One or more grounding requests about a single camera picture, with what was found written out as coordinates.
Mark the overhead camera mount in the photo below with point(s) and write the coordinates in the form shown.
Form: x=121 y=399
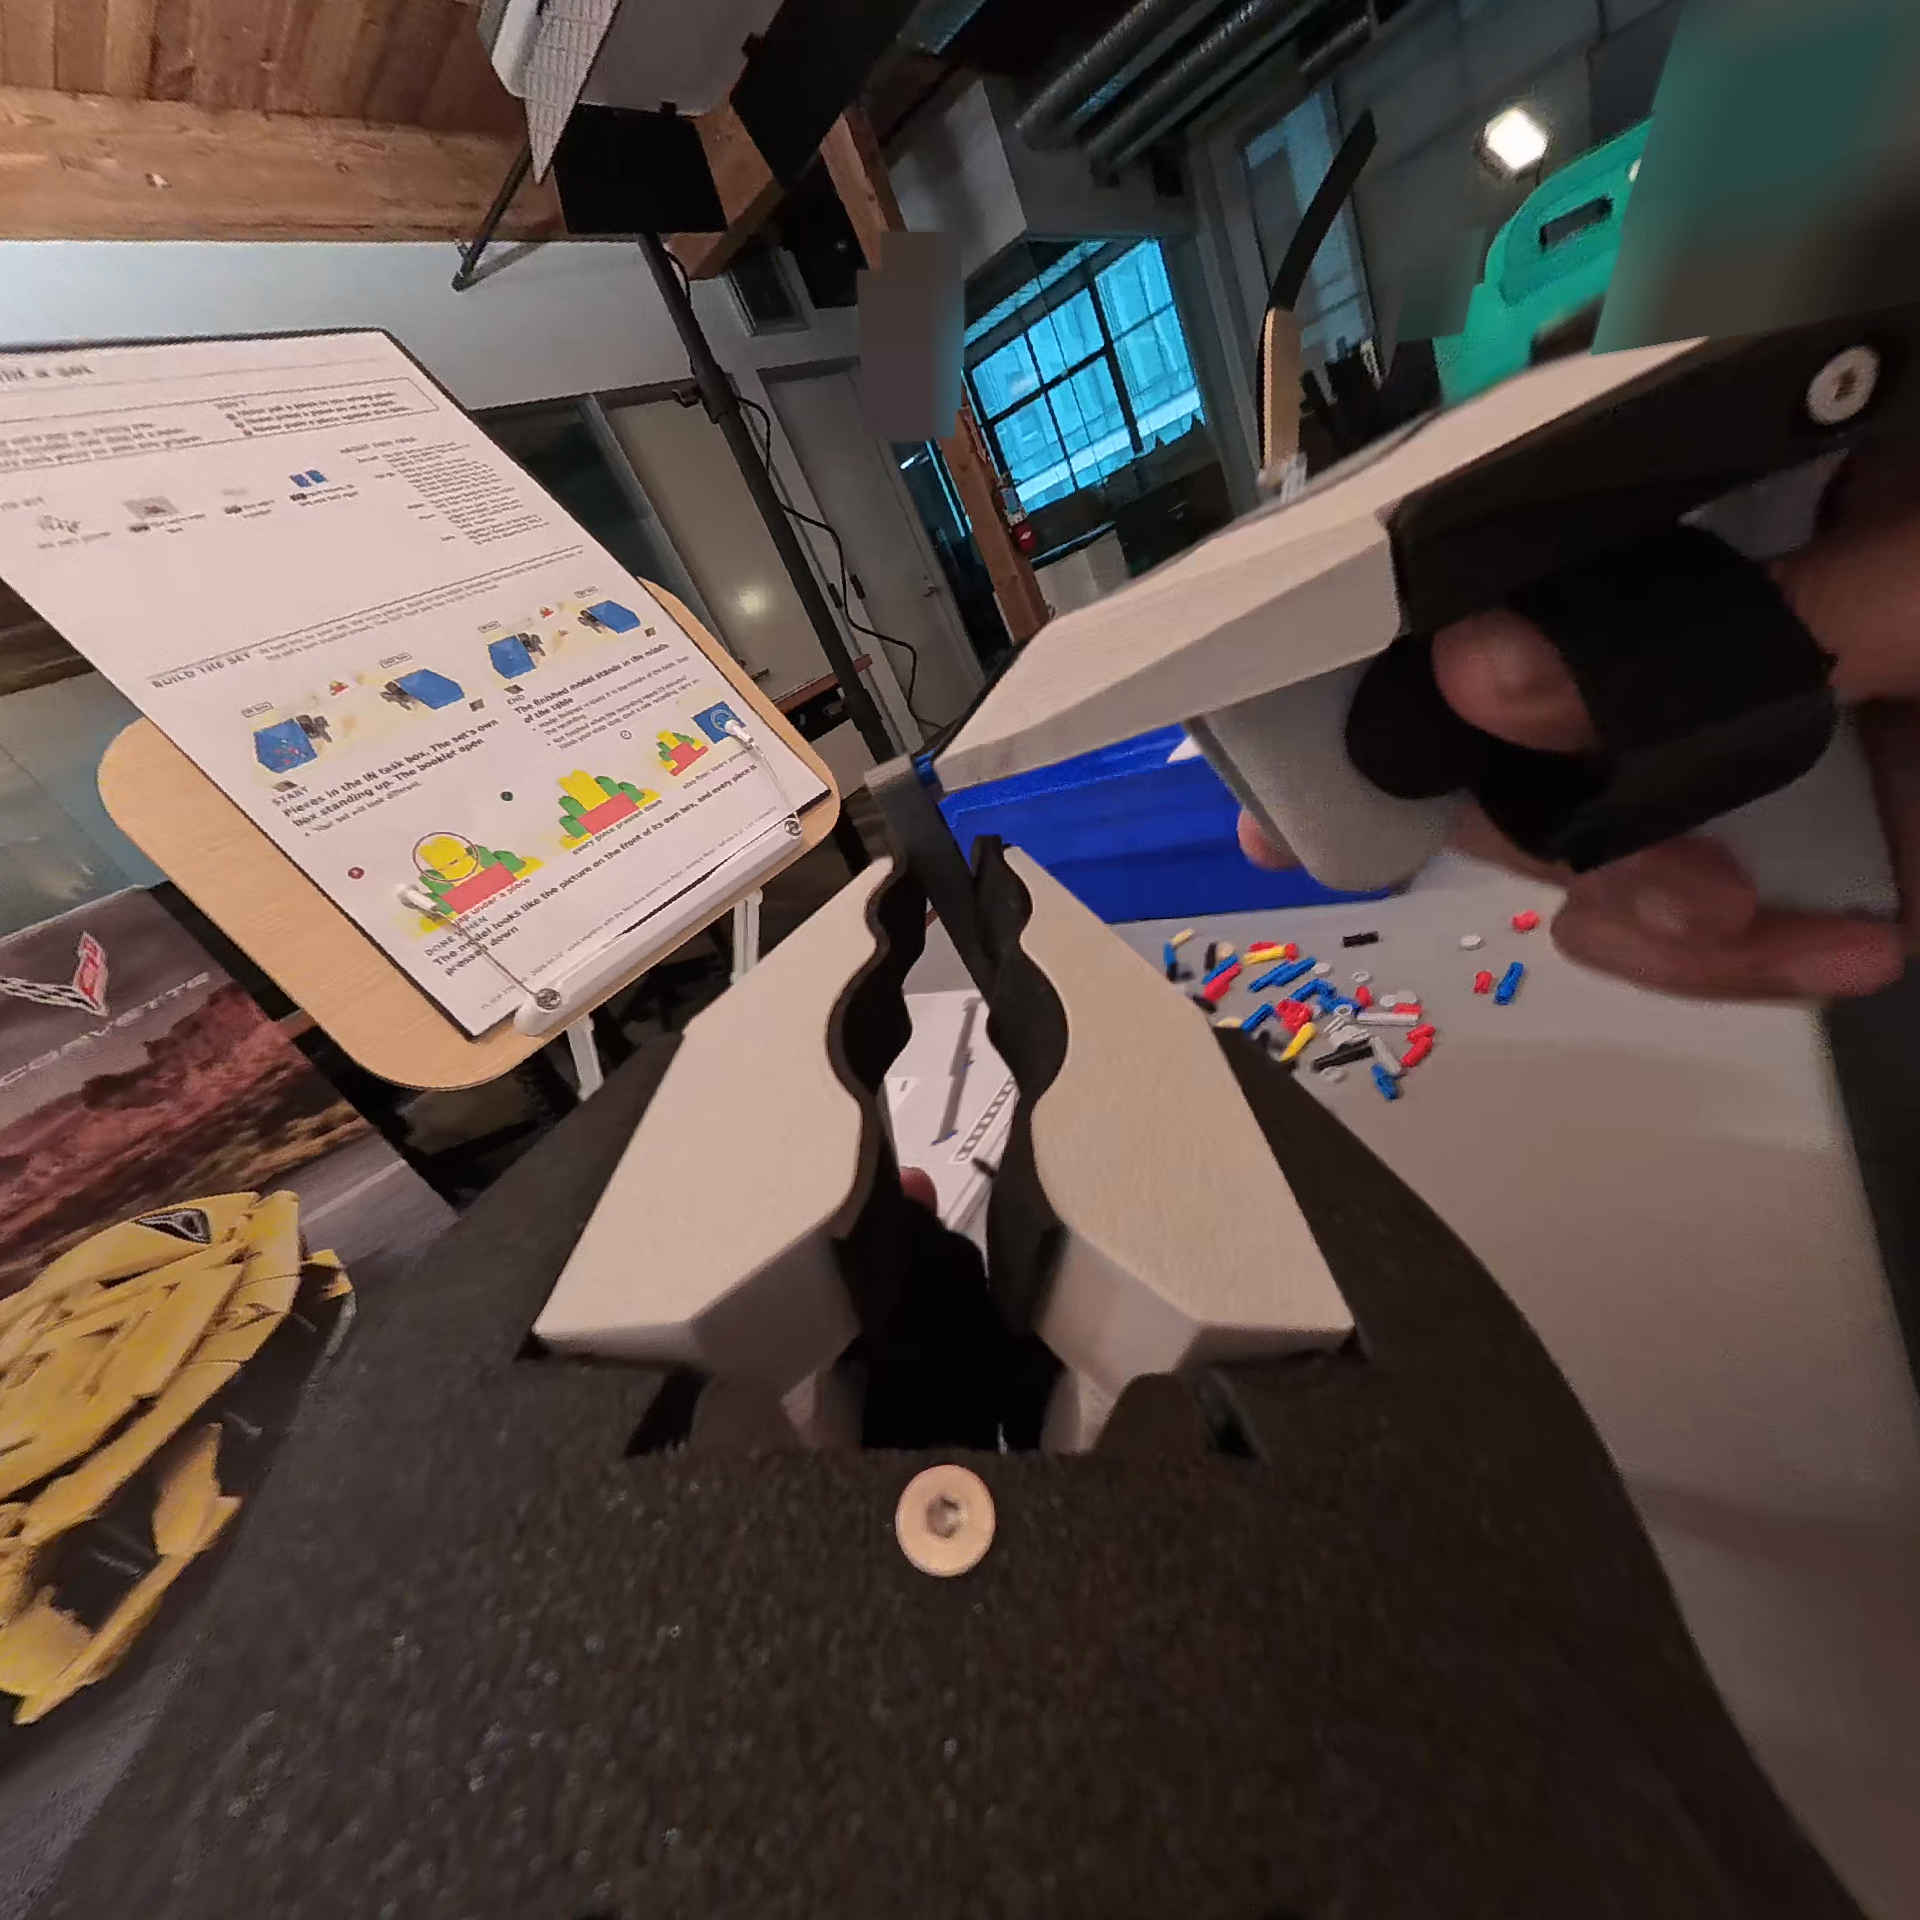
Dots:
x=631 y=165

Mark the printed instruction sheet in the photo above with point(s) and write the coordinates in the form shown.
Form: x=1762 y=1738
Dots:
x=373 y=527

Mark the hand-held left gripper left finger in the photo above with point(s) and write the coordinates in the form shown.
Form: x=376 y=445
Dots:
x=704 y=1184

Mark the pile of small lego pieces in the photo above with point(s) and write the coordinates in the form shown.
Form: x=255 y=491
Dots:
x=1293 y=1026

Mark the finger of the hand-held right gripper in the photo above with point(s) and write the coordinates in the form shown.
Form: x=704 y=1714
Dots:
x=1228 y=599

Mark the wooden post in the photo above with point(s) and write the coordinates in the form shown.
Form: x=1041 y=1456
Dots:
x=999 y=527

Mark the wall light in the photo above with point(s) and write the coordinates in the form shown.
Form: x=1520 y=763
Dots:
x=1517 y=138

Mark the lego set box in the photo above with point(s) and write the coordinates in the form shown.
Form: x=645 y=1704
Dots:
x=149 y=1124

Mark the long grey lego beam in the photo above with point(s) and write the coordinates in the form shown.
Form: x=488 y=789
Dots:
x=926 y=852

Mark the blue plastic bin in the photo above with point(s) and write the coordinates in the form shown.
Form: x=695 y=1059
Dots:
x=1081 y=838

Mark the black metal pole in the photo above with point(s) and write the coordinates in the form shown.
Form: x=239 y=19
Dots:
x=748 y=451

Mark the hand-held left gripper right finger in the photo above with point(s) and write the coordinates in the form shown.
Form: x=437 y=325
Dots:
x=1185 y=1184

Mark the teal felt bag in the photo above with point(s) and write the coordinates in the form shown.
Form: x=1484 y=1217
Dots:
x=1547 y=223

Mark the silver air duct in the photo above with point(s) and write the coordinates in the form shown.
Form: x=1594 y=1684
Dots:
x=1171 y=76

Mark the lego instruction booklet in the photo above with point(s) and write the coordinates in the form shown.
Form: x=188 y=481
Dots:
x=948 y=1082

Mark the person's right hand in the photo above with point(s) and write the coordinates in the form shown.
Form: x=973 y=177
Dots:
x=1877 y=675

